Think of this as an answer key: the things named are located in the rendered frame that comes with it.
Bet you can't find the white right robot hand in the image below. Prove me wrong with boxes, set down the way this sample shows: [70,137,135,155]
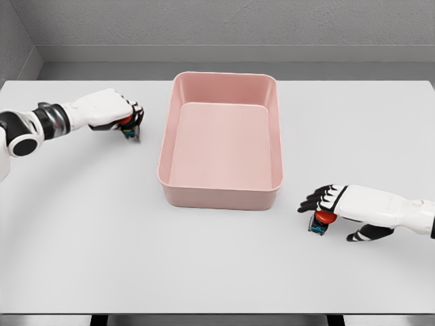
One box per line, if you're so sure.
[297,184,398,242]

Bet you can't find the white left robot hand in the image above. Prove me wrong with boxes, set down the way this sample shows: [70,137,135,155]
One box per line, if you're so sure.
[80,88,145,144]

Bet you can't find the pink rectangular plastic basket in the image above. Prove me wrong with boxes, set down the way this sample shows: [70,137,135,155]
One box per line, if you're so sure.
[156,71,285,211]

